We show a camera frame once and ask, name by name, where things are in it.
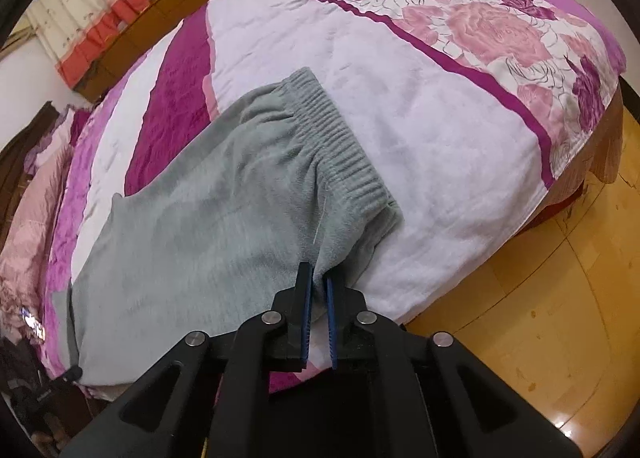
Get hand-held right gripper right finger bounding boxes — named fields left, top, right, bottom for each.
left=325, top=273, right=583, bottom=458

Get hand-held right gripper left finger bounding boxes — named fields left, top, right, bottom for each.
left=60, top=262, right=321, bottom=458

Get grey pants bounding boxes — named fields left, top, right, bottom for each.
left=50, top=66, right=405, bottom=386

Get smartphone with lit screen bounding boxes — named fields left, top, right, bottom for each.
left=19, top=305, right=49, bottom=341

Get pink checkered pillow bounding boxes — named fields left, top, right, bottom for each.
left=0, top=138, right=76, bottom=339

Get pink purple floral bedspread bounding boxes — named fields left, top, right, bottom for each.
left=45, top=0, right=628, bottom=399

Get wooden headboard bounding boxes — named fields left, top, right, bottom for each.
left=0, top=101, right=61, bottom=239

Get purple ruffled pillow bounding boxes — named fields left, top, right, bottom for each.
left=27, top=106, right=98, bottom=174

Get long wooden cabinet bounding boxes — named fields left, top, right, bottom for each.
left=75, top=0, right=416, bottom=103

